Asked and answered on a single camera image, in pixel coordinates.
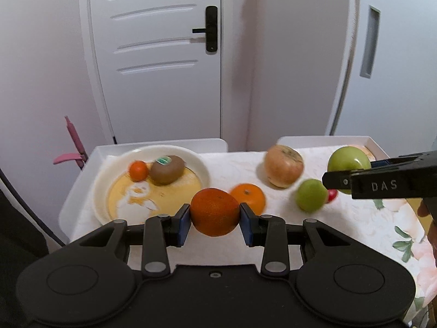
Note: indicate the pink plastic hanger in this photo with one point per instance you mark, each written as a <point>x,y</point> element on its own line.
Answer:
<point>76,143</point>

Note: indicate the white panel door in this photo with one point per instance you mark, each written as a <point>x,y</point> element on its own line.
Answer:
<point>153,92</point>

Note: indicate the floral tablecloth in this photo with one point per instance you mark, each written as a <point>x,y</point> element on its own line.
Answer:
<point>358,215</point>

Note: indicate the large green apple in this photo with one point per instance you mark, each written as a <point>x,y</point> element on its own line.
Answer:
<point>344,160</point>

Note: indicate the white bowl with yellow inside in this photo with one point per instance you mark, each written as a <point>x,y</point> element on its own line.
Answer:
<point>102,184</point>

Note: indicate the brown kiwi with sticker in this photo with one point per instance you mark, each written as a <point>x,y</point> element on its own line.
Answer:
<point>167,172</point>

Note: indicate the white rimmed table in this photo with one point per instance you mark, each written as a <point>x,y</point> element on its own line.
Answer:
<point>164,143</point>

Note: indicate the white cabinet door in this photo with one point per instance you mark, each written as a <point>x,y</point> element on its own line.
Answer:
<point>403,92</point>

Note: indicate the dark orange mandarin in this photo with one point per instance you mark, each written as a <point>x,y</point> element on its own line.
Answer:
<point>214,211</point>

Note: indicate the red cherry tomato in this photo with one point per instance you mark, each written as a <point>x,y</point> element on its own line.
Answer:
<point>332,196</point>

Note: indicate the small green apple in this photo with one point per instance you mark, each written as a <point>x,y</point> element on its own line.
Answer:
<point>310,195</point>

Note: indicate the person's right hand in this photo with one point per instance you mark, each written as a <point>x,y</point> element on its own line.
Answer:
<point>424,208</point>

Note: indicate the bright orange mandarin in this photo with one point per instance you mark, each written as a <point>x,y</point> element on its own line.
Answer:
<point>251,196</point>

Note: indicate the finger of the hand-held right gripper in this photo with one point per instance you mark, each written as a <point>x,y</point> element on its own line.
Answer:
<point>392,186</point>
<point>409,159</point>

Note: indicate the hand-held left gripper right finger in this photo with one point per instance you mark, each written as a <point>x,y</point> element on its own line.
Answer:
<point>246,227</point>

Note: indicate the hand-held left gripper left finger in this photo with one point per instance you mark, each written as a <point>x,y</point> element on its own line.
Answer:
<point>182,227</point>

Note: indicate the small tangerine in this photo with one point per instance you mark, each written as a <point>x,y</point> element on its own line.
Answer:
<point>138,171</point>

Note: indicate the tan red apple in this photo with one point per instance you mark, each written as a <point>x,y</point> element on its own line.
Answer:
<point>283,167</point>

